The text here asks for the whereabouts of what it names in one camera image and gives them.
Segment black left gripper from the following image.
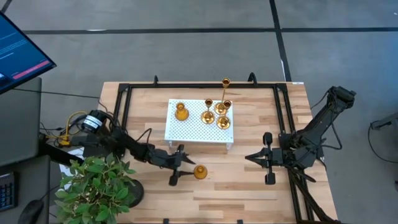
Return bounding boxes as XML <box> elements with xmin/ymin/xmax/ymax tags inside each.
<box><xmin>157</xmin><ymin>144</ymin><xmax>197</xmax><ymax>187</ymax></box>

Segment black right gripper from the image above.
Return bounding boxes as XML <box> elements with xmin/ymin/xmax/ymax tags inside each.
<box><xmin>244</xmin><ymin>133</ymin><xmax>285</xmax><ymax>186</ymax></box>

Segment amber ribbed glass candle holder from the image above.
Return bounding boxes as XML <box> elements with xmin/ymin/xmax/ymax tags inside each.
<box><xmin>174</xmin><ymin>102</ymin><xmax>190</xmax><ymax>122</ymax></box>
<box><xmin>193</xmin><ymin>164</ymin><xmax>208</xmax><ymax>180</ymax></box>

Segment medium brass candlestick holder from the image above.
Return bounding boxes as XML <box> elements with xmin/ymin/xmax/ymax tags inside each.
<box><xmin>216</xmin><ymin>100</ymin><xmax>233</xmax><ymax>130</ymax></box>

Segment short brass candlestick holder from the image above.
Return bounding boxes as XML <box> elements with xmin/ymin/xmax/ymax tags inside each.
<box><xmin>200</xmin><ymin>98</ymin><xmax>216</xmax><ymax>125</ymax></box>

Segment tall brass candlestick holder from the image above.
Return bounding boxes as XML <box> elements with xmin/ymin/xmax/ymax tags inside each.
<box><xmin>214</xmin><ymin>77</ymin><xmax>231</xmax><ymax>116</ymax></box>

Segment white perforated metal shelf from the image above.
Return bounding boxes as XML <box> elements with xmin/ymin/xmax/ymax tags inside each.
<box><xmin>164</xmin><ymin>98</ymin><xmax>234</xmax><ymax>151</ymax></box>

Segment black plant pot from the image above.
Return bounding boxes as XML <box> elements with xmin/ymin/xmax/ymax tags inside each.
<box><xmin>126</xmin><ymin>179</ymin><xmax>145</xmax><ymax>208</ymax></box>

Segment green artificial leafy plant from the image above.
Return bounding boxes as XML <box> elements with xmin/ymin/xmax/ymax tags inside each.
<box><xmin>54</xmin><ymin>152</ymin><xmax>137</xmax><ymax>224</ymax></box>

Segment white paper sheet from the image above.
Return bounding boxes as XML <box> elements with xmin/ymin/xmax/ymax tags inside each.
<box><xmin>58</xmin><ymin>147</ymin><xmax>85</xmax><ymax>181</ymax></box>

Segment black diagonal support beam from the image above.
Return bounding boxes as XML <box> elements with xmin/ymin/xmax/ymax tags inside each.
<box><xmin>39</xmin><ymin>141</ymin><xmax>85</xmax><ymax>169</ymax></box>

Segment grey stand leg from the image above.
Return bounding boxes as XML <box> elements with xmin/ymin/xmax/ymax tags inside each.
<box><xmin>369</xmin><ymin>111</ymin><xmax>398</xmax><ymax>131</ymax></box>

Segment dark grey desk top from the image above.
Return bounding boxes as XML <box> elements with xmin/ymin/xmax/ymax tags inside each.
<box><xmin>0</xmin><ymin>155</ymin><xmax>52</xmax><ymax>224</ymax></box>

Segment black computer mouse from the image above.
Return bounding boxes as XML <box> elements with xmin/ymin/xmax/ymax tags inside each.
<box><xmin>17</xmin><ymin>199</ymin><xmax>44</xmax><ymax>224</ymax></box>

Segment grey cabinet top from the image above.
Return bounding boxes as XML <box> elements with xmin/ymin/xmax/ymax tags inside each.
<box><xmin>0</xmin><ymin>77</ymin><xmax>43</xmax><ymax>167</ymax></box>

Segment black computer keyboard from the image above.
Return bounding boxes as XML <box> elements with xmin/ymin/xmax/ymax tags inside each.
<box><xmin>0</xmin><ymin>172</ymin><xmax>18</xmax><ymax>212</ymax></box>

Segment computer monitor with blue screen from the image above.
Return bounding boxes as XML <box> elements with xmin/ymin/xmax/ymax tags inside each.
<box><xmin>0</xmin><ymin>11</ymin><xmax>57</xmax><ymax>95</ymax></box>

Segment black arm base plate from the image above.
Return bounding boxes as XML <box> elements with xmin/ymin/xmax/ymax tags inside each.
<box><xmin>279</xmin><ymin>133</ymin><xmax>325</xmax><ymax>159</ymax></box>
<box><xmin>82</xmin><ymin>136</ymin><xmax>127</xmax><ymax>159</ymax></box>

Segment black aluminium table frame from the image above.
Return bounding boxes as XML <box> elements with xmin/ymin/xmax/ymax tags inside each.
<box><xmin>112</xmin><ymin>81</ymin><xmax>315</xmax><ymax>224</ymax></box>

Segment black looping floor cable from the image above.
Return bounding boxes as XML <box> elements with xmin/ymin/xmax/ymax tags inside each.
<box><xmin>368</xmin><ymin>123</ymin><xmax>398</xmax><ymax>164</ymax></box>

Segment yellow cable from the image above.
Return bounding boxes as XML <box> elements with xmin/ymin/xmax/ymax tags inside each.
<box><xmin>58</xmin><ymin>111</ymin><xmax>90</xmax><ymax>147</ymax></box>

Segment thin black floor cable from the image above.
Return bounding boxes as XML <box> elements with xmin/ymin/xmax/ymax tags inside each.
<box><xmin>12</xmin><ymin>88</ymin><xmax>101</xmax><ymax>100</ymax></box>

